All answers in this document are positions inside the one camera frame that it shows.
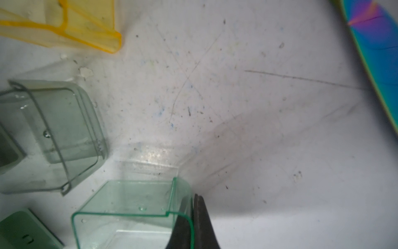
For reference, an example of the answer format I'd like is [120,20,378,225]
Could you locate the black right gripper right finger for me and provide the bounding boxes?
[193,194,220,249]

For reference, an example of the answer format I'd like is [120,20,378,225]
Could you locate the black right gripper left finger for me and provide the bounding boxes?
[166,215,191,249]

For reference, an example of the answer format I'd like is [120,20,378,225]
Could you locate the clear light green tray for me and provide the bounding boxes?
[72,177,194,249]

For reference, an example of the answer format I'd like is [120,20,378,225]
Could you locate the light green pencil sharpener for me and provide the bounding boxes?
[1,209,64,249]

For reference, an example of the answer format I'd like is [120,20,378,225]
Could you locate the clear dark green tray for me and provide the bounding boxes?
[1,79,108,195]

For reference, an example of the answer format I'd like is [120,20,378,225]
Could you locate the dark green pencil sharpener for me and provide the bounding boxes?
[1,125,25,175]

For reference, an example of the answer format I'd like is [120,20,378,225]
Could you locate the clear yellow tray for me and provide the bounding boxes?
[1,0,122,54]

